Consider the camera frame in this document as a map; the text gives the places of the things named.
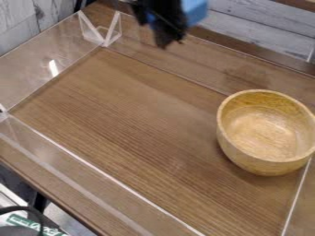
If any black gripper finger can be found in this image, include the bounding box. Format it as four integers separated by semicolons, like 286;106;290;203
132;0;188;49

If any light wooden bowl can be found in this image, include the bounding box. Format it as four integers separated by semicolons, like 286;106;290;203
216;89;315;176

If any green white label box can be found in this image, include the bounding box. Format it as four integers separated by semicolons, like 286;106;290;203
0;214;71;236

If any blue foam block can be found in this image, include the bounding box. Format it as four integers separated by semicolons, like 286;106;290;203
181;0;208;27

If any black cable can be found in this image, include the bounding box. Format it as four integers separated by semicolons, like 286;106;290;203
0;206;45;236

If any black table leg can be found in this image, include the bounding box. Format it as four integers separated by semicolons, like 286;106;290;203
33;193;48;213

